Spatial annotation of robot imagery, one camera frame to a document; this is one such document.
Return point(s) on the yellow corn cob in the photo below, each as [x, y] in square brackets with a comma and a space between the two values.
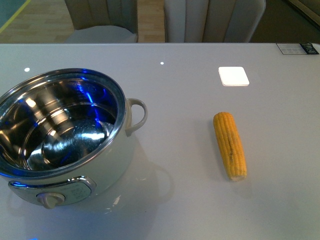
[230, 146]

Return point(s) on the white electric cooking pot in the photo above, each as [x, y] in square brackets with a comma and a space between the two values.
[65, 135]

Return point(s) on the beige chair right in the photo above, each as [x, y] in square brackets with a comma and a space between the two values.
[211, 21]

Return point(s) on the beige chair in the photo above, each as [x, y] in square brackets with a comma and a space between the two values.
[211, 21]
[103, 21]

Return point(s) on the beige chair left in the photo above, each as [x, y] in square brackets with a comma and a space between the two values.
[103, 21]

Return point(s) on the label sticker on table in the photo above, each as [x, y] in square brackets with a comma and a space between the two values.
[297, 48]

